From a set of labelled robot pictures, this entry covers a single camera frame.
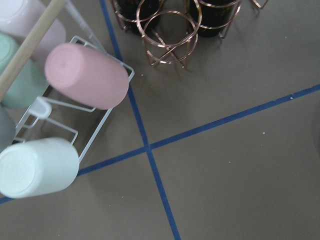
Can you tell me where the dark wine bottle lower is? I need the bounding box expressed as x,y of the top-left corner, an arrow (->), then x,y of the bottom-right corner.
115,0 -> 161,34

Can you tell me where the dark wine bottle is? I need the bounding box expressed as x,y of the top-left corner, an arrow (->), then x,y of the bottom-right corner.
115,0 -> 161,34
188,0 -> 241,39

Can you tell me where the dark wine bottle upper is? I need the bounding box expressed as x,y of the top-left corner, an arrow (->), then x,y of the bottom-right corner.
188,0 -> 241,39

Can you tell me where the white plastic cup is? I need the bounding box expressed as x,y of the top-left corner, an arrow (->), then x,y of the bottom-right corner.
0,137 -> 80,199

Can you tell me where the mint green plastic cup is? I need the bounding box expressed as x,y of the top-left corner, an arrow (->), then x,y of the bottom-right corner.
0,33 -> 49,109

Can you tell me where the grey plastic cup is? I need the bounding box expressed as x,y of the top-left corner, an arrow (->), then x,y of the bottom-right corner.
0,106 -> 16,152

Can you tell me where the pale pink plastic cup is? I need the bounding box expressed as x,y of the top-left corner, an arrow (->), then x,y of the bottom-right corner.
0,0 -> 66,63

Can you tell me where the white wire cup rack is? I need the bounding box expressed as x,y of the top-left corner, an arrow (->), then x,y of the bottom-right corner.
9,0 -> 135,163

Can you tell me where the copper wire bottle rack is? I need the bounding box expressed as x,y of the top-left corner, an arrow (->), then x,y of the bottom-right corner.
109,0 -> 270,70

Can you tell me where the wooden rack handle rod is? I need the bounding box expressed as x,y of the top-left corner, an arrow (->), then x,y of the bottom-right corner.
0,0 -> 67,100

